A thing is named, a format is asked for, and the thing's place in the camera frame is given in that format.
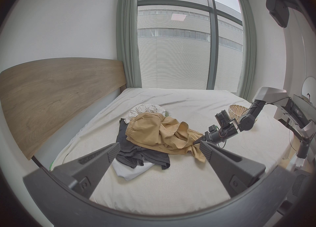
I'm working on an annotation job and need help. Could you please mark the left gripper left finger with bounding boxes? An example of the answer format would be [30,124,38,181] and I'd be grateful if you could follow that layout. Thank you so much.
[53,142,121,199]

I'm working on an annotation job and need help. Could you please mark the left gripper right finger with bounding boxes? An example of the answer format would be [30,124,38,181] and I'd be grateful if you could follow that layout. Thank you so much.
[199,140,266,199]

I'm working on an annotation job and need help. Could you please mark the tan shorts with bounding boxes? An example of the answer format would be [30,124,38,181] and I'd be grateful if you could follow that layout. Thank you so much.
[126,112,206,163]

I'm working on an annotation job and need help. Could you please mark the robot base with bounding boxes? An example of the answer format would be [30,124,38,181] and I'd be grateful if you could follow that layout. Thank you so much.
[273,95,316,198]

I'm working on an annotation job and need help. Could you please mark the round woven basket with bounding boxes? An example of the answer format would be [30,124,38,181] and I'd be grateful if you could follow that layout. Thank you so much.
[228,104,260,124]

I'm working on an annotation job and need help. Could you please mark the pale grey garment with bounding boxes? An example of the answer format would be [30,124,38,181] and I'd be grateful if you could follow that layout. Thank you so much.
[112,157,155,181]

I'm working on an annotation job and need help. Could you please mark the black garment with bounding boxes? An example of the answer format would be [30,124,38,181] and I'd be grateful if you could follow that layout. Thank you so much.
[116,117,171,170]

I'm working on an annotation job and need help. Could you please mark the bed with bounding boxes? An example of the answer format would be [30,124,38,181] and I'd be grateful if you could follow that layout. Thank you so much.
[0,58,297,218]

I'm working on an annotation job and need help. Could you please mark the white garment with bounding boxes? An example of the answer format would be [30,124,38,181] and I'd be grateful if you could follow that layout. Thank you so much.
[125,104,167,124]

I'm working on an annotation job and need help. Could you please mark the window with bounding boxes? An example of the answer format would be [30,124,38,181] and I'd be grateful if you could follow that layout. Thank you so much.
[137,0,245,93]

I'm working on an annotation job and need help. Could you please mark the round mirror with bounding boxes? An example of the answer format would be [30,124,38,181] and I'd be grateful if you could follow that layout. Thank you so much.
[302,77,316,98]

